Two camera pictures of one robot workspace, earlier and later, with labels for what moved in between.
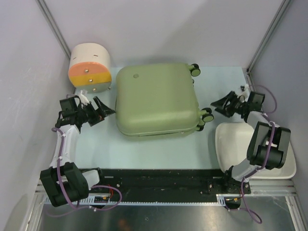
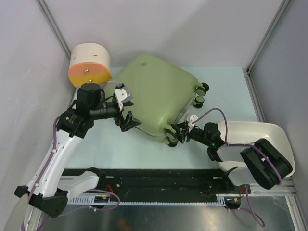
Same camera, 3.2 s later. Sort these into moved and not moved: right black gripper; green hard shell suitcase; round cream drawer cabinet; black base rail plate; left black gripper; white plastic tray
Moved: left black gripper; right black gripper; green hard shell suitcase
Not moved: black base rail plate; round cream drawer cabinet; white plastic tray
